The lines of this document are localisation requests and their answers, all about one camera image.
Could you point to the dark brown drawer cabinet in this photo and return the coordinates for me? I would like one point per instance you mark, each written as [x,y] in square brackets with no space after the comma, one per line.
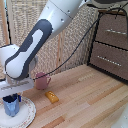
[110,46]

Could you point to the bright blue vase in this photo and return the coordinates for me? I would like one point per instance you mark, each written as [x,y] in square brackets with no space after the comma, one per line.
[11,106]

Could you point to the yellow rectangular block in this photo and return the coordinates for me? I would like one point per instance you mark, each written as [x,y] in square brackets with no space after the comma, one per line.
[52,96]

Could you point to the white patterned plate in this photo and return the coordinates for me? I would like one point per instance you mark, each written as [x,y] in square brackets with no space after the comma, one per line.
[28,111]

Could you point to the woven wicker screen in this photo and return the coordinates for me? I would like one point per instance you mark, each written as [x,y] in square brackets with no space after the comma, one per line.
[23,16]

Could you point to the pink mug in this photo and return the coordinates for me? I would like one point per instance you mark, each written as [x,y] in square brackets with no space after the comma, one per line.
[41,81]

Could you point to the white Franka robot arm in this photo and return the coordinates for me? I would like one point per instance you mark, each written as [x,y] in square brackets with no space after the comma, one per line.
[36,36]

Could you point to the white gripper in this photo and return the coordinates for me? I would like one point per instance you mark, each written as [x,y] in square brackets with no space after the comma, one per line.
[15,87]

